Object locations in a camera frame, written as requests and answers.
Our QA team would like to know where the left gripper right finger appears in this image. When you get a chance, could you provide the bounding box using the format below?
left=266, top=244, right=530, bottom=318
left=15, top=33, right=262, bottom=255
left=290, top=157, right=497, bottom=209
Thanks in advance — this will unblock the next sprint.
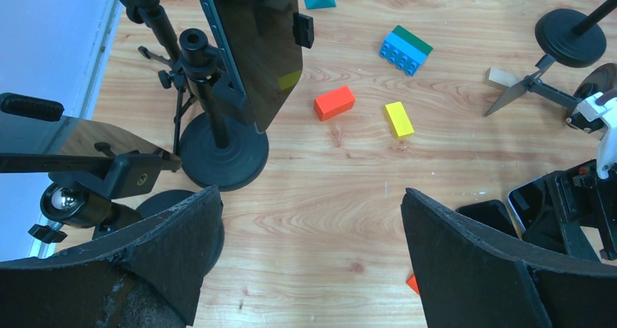
left=401, top=188, right=616, bottom=327

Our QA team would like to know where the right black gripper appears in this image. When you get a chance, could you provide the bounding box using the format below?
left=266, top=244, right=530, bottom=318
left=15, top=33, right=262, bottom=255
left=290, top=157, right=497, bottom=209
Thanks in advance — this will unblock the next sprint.
left=522, top=160, right=616, bottom=262

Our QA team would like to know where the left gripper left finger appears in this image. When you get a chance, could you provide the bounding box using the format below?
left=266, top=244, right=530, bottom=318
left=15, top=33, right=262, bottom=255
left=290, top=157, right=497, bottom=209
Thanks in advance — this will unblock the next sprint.
left=1, top=186, right=223, bottom=327

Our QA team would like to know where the black phone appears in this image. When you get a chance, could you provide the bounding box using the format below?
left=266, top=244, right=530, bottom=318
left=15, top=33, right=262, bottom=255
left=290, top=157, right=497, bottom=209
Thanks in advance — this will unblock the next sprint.
left=506, top=177, right=545, bottom=234
left=455, top=199, right=518, bottom=238
left=1, top=113, right=182, bottom=173
left=199, top=0, right=303, bottom=132

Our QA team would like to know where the black ball-joint phone stand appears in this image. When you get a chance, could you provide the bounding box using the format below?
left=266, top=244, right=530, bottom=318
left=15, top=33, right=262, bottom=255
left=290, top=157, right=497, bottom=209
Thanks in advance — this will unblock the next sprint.
left=0, top=92, right=226, bottom=276

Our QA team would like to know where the black stand of phone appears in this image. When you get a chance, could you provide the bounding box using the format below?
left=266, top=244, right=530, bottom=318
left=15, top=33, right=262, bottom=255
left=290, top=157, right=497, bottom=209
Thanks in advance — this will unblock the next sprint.
left=178, top=12, right=315, bottom=193

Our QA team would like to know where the black round pole stand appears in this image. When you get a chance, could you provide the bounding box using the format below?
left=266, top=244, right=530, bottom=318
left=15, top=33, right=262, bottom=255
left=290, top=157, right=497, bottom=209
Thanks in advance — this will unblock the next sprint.
left=535, top=0, right=616, bottom=68

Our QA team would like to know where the black microphone tripod stand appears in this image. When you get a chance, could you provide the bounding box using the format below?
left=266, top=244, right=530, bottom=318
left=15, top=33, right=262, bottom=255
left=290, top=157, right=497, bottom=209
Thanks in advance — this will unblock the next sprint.
left=119, top=0, right=196, bottom=156

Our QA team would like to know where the orange red block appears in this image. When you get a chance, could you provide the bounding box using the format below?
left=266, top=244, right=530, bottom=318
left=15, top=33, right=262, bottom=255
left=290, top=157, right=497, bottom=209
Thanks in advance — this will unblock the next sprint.
left=406, top=273, right=420, bottom=295

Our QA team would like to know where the beige wooden block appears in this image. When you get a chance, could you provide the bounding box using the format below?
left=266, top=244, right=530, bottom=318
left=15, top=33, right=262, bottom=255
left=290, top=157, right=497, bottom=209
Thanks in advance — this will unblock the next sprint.
left=483, top=67, right=521, bottom=91

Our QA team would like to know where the yellow wooden block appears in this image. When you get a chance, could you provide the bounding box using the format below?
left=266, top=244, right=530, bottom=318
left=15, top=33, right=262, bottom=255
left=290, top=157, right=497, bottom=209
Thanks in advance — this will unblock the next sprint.
left=384, top=101, right=415, bottom=140

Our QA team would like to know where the red wooden block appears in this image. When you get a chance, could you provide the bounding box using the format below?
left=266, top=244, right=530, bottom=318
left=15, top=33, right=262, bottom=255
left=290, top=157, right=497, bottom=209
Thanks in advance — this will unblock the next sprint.
left=314, top=86, right=356, bottom=121

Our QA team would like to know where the blue green lego brick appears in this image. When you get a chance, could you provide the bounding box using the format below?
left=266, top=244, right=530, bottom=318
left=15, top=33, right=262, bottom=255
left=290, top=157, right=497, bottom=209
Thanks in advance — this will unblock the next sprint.
left=378, top=25, right=433, bottom=76

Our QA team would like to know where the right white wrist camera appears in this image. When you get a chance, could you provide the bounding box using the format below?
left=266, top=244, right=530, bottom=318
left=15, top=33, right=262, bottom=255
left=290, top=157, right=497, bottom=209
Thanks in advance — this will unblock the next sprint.
left=566, top=88, right=616, bottom=180

